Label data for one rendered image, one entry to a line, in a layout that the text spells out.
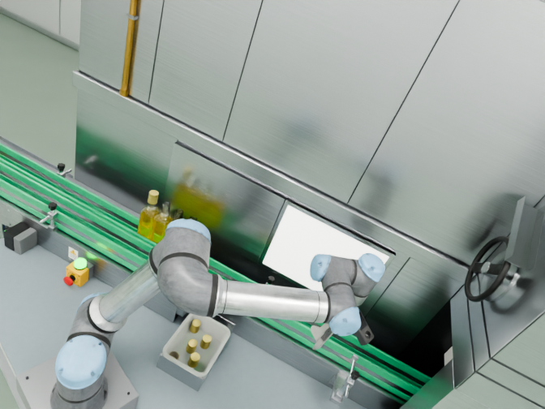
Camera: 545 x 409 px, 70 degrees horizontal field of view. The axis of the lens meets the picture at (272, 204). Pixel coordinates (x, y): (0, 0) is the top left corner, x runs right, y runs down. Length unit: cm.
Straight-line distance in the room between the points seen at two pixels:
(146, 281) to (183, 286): 20
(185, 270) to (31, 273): 97
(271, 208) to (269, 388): 66
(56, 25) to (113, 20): 456
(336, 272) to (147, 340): 82
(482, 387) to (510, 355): 14
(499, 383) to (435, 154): 64
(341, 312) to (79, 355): 68
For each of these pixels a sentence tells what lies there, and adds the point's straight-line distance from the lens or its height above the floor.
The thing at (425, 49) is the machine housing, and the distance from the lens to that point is 120.
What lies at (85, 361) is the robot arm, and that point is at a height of 106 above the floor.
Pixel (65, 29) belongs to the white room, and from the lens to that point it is 603.
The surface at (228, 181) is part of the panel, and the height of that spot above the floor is 128.
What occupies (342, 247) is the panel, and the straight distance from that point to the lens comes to 143.
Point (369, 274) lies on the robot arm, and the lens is 107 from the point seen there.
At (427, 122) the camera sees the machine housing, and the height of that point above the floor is 177.
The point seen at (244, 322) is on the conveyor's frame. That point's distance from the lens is 157.
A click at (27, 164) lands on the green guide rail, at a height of 94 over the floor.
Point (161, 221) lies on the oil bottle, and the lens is 152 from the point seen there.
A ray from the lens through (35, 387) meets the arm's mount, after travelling 141.
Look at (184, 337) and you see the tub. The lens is 157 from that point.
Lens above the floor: 207
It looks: 34 degrees down
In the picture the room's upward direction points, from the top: 22 degrees clockwise
